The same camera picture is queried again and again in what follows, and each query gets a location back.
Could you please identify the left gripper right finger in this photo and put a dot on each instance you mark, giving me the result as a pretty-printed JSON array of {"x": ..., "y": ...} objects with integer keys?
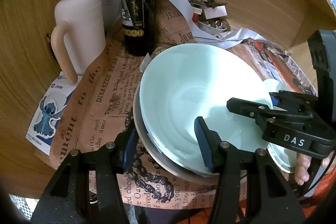
[{"x": 270, "y": 198}]

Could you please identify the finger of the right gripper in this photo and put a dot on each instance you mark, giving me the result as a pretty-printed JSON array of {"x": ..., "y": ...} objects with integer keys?
[
  {"x": 257, "y": 111},
  {"x": 280, "y": 99}
]

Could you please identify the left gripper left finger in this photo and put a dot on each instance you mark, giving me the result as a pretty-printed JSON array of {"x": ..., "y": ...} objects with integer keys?
[{"x": 84, "y": 188}]

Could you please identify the mint green plate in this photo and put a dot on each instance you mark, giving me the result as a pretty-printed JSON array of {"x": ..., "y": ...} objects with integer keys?
[{"x": 285, "y": 159}]

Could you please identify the pinkish grey bowl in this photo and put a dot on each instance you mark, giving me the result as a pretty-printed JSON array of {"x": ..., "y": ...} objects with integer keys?
[{"x": 159, "y": 157}]

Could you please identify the mint green bowl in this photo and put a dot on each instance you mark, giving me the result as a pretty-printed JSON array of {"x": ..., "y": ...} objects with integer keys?
[{"x": 196, "y": 80}]

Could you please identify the white bowl with dark spots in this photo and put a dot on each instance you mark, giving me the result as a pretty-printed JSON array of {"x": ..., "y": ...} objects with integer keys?
[{"x": 154, "y": 144}]

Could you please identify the orange sleeve forearm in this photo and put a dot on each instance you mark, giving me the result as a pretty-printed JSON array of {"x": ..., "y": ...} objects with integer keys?
[{"x": 321, "y": 191}]

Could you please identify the right hand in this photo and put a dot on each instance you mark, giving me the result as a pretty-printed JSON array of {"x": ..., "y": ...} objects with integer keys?
[{"x": 303, "y": 163}]

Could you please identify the stitch cartoon sticker card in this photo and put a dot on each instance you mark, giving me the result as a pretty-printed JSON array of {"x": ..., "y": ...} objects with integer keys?
[{"x": 43, "y": 125}]

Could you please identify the vintage newspaper print mat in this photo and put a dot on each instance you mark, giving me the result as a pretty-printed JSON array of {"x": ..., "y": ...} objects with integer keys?
[{"x": 99, "y": 109}]

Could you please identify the small bowl of trinkets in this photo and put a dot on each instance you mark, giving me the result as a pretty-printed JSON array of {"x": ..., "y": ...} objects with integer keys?
[{"x": 214, "y": 26}]

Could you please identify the white folded card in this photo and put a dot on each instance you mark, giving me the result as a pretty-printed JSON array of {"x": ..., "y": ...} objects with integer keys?
[{"x": 217, "y": 12}]

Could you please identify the dark wine bottle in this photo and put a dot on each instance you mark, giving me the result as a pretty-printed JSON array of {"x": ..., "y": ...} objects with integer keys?
[{"x": 139, "y": 40}]

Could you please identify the pink mug with handle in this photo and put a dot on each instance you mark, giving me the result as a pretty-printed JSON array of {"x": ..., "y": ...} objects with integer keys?
[{"x": 78, "y": 38}]

